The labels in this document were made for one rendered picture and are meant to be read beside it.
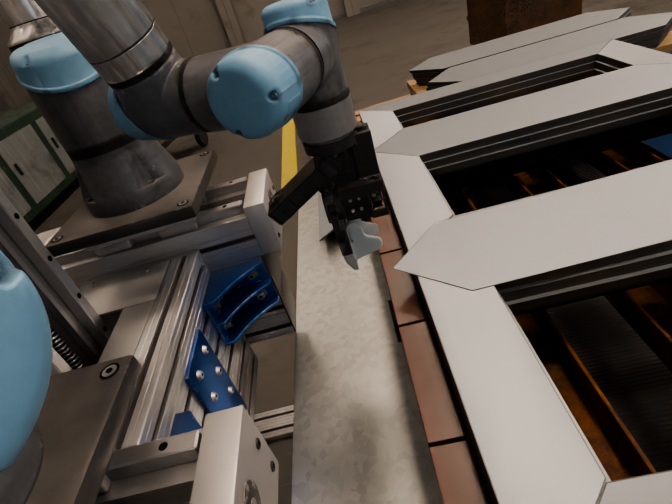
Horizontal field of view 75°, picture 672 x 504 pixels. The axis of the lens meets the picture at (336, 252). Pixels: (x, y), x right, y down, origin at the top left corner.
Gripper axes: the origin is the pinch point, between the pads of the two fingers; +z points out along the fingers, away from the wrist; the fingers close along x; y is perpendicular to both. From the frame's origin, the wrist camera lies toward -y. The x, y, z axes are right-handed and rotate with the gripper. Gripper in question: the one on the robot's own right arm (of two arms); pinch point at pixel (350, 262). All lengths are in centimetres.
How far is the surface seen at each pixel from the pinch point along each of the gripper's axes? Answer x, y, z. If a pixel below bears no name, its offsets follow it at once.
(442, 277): -6.5, 12.3, 1.6
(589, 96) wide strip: 42, 58, 2
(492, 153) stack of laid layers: 33.7, 33.3, 5.1
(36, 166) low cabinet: 326, -271, 48
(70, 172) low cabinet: 363, -271, 71
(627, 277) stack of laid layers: -10.9, 34.9, 5.1
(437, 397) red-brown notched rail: -22.1, 7.0, 5.7
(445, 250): -0.6, 14.3, 1.6
